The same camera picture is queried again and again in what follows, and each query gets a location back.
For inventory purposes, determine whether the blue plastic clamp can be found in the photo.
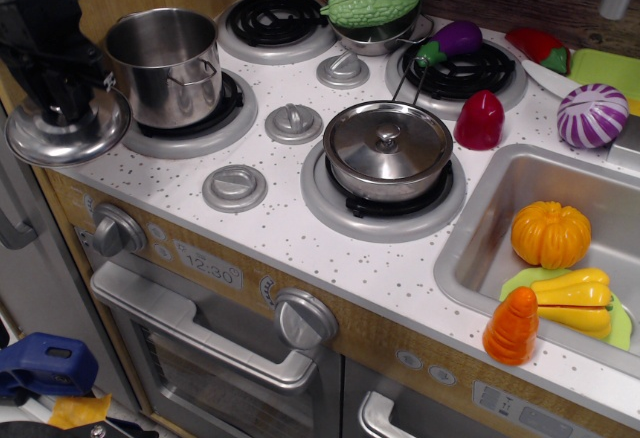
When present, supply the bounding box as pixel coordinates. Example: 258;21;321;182
1;331;99;406

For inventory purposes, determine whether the light green plastic plate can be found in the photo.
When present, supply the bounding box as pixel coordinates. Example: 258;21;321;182
500;268;633;351

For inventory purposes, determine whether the grey oven knob right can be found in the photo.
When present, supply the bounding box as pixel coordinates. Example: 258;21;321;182
274;287;339;350

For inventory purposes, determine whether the grey stovetop knob rear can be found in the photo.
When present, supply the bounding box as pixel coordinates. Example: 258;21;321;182
316;51;370;89

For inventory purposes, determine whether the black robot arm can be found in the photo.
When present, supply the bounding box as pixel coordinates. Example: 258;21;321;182
1;0;114;125

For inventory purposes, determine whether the front left stove burner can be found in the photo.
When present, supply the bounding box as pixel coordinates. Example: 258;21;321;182
123;71;258;160

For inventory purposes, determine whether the grey oven knob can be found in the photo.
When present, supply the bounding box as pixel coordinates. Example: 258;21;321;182
93;203;147;258
274;287;339;350

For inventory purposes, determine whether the white toy knife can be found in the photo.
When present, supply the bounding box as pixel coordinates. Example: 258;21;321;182
521;60;580;99

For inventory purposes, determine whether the grey oven knob left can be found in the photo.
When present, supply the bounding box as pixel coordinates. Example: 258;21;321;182
93;203;147;258

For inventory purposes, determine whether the back left stove burner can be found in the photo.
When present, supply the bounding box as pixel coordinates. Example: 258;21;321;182
217;0;336;65

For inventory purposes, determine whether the steel frying pan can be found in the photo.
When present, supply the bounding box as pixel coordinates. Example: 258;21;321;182
322;55;455;204

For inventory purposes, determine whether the grey dishwasher door handle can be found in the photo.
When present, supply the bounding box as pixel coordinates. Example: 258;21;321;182
359;391;407;438

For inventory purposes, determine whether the green plastic cutting board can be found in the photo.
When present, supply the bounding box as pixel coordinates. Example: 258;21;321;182
568;49;640;116

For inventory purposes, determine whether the yellow toy bell pepper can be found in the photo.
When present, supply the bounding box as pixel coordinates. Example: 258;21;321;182
530;268;613;339

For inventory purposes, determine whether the red toy chili pepper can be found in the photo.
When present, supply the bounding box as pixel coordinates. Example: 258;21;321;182
505;27;571;75

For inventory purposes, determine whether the grey oven door handle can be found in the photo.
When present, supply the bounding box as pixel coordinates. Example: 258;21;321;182
90;263;317;395

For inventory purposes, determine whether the large steel pot lid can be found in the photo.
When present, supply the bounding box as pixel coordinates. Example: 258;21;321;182
4;89;132;168

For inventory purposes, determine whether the back right stove burner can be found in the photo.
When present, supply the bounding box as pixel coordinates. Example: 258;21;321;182
385;41;527;121

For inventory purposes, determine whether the grey stovetop knob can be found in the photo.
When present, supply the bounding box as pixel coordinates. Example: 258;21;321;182
265;103;324;145
316;51;370;89
202;164;268;213

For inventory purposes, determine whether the small steel pan lid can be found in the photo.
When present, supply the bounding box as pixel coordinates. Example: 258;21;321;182
329;110;448;180

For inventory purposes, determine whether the tall steel stock pot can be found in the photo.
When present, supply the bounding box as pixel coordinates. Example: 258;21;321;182
105;8;222;129

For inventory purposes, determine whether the purple toy eggplant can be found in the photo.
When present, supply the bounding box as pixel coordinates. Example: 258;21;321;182
415;21;483;68

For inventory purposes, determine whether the stove burner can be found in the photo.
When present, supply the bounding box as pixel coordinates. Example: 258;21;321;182
300;144;466;244
217;0;336;65
385;41;527;121
123;71;258;160

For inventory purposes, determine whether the yellow cloth piece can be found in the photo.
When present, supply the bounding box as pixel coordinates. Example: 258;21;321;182
48;394;112;430

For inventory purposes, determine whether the orange toy carrot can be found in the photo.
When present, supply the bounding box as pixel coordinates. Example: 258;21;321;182
482;286;539;366

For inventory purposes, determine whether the grey stovetop knob front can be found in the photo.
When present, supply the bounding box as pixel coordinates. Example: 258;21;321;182
202;164;268;213

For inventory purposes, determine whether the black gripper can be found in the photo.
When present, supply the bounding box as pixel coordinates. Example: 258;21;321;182
24;44;116;126

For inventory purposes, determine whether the grey stovetop knob middle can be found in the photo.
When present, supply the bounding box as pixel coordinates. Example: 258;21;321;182
265;103;324;145

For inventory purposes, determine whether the front right stove burner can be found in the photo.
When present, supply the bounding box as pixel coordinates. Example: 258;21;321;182
300;144;466;244

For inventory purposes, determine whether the purple white toy onion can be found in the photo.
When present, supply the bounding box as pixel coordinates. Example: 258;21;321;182
557;83;630;149

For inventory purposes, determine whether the orange toy pumpkin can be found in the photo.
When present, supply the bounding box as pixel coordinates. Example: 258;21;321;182
511;201;592;269

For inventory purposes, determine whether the green toy bitter gourd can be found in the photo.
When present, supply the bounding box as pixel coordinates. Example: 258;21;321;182
320;0;421;29

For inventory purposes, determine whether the grey toy sink basin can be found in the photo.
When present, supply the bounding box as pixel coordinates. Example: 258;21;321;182
434;144;639;377

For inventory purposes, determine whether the red toy pepper half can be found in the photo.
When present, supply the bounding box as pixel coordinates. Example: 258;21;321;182
454;90;505;151

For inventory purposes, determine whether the steel bowl pan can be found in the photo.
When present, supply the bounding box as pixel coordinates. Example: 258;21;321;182
325;0;434;56

